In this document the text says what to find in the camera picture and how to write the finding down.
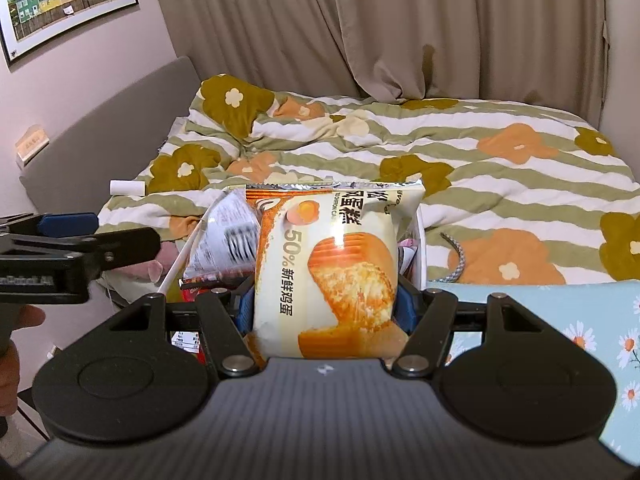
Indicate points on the red snack packet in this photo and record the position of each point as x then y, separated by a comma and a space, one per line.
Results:
200, 286

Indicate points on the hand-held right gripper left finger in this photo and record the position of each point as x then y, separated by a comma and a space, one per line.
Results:
246, 312

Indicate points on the small white roll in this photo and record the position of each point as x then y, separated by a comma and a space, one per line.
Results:
127, 187

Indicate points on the beige curtain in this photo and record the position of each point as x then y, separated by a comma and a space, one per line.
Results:
375, 25

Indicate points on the blue daisy tablecloth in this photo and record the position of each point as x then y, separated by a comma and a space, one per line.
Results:
560, 310

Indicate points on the pink checkered snack packet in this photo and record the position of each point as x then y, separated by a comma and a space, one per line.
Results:
407, 255

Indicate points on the person's left hand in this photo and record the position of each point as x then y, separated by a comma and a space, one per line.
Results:
29, 317

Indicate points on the grey bed headboard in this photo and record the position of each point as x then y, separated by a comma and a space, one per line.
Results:
100, 125

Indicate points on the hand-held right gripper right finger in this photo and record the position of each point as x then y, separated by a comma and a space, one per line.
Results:
403, 307

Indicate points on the framed houses picture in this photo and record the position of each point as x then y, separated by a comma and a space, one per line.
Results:
65, 0

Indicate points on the silver snack packet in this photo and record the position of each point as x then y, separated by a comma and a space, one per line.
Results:
225, 240

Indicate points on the pink plush toy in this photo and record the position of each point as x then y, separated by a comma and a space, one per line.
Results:
145, 267

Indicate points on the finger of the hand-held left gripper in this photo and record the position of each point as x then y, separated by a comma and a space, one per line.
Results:
70, 224
125, 247

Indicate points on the orange white cake packet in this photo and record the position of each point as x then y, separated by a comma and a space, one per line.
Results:
340, 270

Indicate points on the floral striped blanket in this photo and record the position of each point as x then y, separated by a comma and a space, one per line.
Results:
500, 185

